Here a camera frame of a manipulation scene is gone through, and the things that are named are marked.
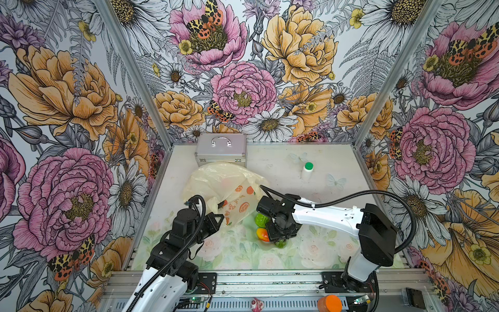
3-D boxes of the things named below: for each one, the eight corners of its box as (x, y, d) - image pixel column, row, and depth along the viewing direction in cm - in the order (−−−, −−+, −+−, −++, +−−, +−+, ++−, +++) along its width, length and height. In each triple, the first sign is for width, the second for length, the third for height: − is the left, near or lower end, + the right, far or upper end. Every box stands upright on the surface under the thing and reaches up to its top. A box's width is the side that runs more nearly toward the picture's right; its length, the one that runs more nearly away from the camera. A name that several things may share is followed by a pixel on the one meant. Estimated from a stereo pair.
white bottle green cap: (302, 180, 107) (305, 168, 100) (301, 173, 110) (304, 162, 102) (310, 180, 107) (314, 168, 100) (308, 173, 110) (312, 162, 103)
